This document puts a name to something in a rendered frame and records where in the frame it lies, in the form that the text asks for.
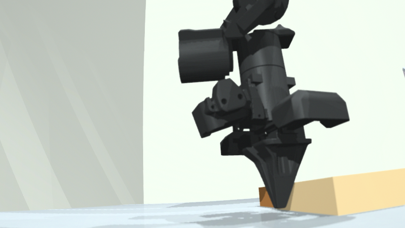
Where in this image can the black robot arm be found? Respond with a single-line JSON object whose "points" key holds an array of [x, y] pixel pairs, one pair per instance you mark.
{"points": [[206, 55]]}

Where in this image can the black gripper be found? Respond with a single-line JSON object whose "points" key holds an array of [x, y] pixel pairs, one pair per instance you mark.
{"points": [[277, 144]]}

